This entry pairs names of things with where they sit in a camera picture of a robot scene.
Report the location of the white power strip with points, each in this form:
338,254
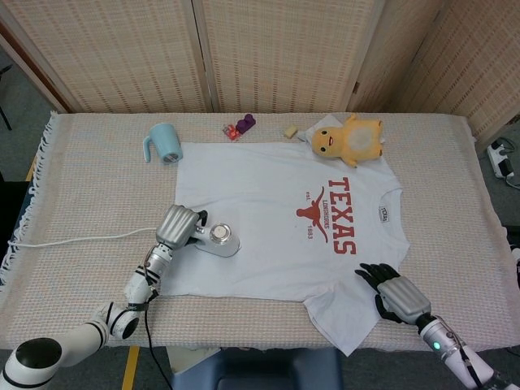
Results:
500,156

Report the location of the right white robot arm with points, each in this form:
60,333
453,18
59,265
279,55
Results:
459,353

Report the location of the white Texas Longhorns T-shirt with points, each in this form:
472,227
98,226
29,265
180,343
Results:
264,183

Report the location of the purple toy building block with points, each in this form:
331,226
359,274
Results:
245,124

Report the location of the white handheld steam iron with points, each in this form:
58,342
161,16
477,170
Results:
224,245

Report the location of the light blue mug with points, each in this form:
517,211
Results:
164,140

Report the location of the small cream block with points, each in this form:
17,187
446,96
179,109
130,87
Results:
291,132

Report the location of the blue grey seat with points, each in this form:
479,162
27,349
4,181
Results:
260,371

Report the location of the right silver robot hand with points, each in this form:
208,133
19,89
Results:
400,296

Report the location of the yellow plush toy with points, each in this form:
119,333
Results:
353,140

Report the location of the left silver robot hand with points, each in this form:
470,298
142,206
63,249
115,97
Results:
176,225

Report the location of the small red toy block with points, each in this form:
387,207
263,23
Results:
231,132

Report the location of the woven folding screen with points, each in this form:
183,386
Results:
122,48

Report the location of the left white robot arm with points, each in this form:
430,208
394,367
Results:
134,292

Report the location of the beige woven tablecloth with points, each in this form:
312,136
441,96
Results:
101,195

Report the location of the black chair frame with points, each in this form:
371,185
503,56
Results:
3,109

